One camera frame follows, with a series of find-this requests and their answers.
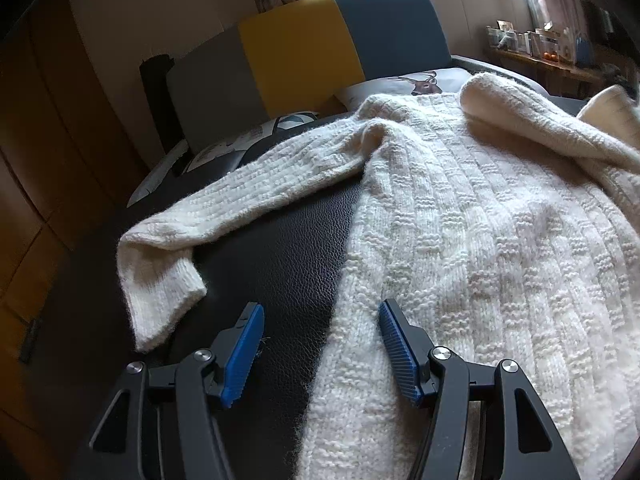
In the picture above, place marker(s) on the wooden wardrobe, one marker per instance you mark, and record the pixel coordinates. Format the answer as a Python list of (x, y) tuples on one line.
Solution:
[(50, 135)]

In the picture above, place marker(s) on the black upright panel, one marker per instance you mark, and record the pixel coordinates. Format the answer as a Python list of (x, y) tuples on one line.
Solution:
[(157, 95)]

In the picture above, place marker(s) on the grey yellow teal headboard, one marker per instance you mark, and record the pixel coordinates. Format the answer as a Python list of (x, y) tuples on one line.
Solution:
[(300, 50)]

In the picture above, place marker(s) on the white knitted sweater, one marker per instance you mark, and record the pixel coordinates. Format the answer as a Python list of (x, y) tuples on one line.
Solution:
[(450, 210)]

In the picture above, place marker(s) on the row of small desk items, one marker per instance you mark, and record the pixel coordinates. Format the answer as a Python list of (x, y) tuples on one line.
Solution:
[(540, 40)]

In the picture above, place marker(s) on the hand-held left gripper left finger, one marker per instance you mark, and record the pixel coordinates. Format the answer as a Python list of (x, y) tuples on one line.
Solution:
[(244, 355)]

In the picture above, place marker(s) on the patterned white pillow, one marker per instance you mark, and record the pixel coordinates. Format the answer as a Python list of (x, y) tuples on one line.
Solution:
[(235, 145)]

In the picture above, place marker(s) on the black leather mat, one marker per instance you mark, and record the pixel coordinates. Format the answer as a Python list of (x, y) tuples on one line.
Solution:
[(280, 270)]

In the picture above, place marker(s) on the dark bulky object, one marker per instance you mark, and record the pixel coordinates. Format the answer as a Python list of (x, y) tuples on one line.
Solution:
[(602, 30)]

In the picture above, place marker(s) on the deer print pillow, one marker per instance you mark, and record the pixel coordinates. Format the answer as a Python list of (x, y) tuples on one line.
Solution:
[(425, 82)]

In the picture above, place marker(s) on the wooden side desk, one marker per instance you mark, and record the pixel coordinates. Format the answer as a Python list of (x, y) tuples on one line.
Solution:
[(565, 72)]

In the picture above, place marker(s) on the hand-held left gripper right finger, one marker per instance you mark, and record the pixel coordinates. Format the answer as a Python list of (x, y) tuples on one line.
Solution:
[(399, 355)]

